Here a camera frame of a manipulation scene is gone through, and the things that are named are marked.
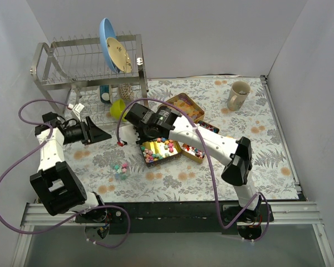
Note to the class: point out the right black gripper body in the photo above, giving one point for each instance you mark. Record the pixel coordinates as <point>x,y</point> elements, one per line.
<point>139,133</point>

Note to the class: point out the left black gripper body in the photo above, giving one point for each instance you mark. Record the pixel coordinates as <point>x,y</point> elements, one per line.
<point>87,131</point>

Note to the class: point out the gold tin of star candies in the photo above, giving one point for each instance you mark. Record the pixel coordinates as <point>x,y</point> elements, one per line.
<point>159,151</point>

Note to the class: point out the gold tin of gummy candies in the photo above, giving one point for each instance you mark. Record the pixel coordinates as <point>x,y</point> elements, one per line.
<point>186,104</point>

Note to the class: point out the clear round candy jar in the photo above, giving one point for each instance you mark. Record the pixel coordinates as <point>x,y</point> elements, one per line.
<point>121,171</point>

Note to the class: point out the gold tin of lollipops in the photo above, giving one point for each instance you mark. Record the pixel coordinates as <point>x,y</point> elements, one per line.
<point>193,153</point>

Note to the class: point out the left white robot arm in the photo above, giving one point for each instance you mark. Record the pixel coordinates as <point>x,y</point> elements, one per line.
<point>55,182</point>

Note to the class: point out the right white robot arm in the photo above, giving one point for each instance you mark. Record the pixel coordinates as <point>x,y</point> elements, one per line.
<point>235,155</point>

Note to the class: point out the lime green bowl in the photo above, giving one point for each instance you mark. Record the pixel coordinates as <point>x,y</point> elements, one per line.
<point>117,108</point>

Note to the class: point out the floral table mat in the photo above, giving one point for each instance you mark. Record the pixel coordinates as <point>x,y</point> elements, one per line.
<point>183,179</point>

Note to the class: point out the patterned ceramic cup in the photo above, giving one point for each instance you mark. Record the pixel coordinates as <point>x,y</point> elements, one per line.
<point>125,92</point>

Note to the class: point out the blue white mug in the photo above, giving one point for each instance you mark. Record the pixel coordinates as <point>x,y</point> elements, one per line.
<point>104,93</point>

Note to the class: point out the steel dish rack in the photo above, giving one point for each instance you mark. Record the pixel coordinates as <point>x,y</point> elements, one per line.
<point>77,67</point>

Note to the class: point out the cream floral plate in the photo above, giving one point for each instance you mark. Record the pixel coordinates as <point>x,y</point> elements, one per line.
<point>119,55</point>

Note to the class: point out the beige ceramic mug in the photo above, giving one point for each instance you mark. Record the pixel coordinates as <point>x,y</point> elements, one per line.
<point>239,92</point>

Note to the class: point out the blue plate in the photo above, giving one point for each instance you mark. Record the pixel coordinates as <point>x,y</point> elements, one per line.
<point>106,31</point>

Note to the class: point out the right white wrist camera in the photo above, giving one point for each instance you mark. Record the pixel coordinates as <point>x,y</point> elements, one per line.
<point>129,134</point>

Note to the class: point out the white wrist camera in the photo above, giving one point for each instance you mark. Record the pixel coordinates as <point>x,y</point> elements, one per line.
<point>75,110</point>
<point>129,134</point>

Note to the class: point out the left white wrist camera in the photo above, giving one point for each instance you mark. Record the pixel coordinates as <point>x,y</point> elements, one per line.
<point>75,110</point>

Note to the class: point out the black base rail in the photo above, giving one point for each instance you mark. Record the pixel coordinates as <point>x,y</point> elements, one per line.
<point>180,217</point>

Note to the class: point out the aluminium frame rail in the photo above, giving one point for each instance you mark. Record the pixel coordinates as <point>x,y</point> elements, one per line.
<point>284,213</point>

